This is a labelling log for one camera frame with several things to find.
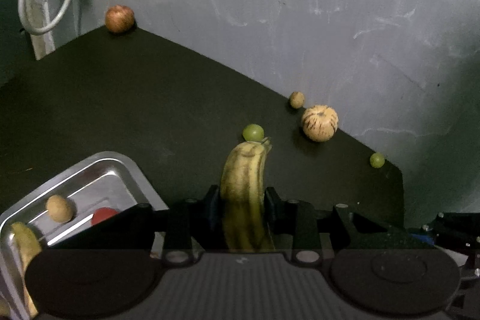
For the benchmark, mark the striped cream melon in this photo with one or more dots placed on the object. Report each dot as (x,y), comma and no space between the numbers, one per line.
(320,122)

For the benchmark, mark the small green grape far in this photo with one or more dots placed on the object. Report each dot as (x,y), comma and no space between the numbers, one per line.
(377,160)

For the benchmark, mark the green-yellow banana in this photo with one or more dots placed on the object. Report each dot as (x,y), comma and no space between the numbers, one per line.
(28,247)

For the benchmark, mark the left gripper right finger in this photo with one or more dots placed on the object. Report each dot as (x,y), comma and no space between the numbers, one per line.
(297,227)

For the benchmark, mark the metal tray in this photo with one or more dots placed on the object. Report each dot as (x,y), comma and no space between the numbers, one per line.
(106,179)

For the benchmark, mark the red tomato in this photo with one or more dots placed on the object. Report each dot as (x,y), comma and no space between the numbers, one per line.
(103,214)

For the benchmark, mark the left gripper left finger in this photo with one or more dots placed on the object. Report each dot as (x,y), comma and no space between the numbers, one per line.
(135,228)

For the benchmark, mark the small tan round fruit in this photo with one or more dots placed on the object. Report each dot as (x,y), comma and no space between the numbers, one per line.
(59,209)

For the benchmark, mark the yellow ripe banana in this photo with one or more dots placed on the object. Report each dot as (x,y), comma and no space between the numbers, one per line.
(242,195)

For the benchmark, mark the small tan fruit at back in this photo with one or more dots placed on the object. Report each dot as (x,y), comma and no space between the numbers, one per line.
(296,100)

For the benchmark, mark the black table mat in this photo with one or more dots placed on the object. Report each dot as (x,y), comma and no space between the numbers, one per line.
(177,114)

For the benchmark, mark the reddish brown apple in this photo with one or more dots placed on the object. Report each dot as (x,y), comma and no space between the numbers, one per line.
(119,19)

